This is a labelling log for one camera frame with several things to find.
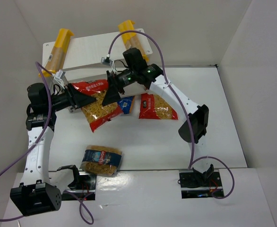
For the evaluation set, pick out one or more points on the red penne pasta bag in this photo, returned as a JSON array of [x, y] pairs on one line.
[[156, 108]]

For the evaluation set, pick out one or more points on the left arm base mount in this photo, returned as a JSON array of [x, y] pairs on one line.
[[84, 188]]

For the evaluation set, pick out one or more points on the red fusilli pasta bag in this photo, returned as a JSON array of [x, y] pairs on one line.
[[95, 113]]

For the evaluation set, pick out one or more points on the white two-tier shelf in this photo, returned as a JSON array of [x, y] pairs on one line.
[[83, 58]]

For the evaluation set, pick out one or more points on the yellow spaghetti pack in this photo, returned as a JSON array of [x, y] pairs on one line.
[[55, 60], [131, 40]]

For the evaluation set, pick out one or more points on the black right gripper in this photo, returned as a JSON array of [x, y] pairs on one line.
[[112, 83]]

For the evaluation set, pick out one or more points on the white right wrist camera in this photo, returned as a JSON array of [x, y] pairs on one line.
[[107, 61]]

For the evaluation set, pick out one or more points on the blue pasta bag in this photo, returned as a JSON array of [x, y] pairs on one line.
[[126, 104]]

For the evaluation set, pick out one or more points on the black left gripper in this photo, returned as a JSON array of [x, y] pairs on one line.
[[72, 97]]

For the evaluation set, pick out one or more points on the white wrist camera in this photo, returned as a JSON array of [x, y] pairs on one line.
[[60, 79], [107, 61]]

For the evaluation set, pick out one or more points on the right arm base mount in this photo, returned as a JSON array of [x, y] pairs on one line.
[[191, 189]]

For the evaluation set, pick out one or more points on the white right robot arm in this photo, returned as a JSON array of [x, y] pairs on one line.
[[154, 79]]

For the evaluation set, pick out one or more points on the right yellow spaghetti pack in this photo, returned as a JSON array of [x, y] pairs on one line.
[[131, 40]]

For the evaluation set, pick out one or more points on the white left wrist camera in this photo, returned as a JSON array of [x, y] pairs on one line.
[[60, 79]]

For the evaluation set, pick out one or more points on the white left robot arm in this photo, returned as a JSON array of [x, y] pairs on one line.
[[37, 193]]

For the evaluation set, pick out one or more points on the left yellow spaghetti pack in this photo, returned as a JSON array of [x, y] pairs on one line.
[[55, 60]]

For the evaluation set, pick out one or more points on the Agnesi tagliatelle pasta bag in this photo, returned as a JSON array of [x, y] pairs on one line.
[[100, 160]]

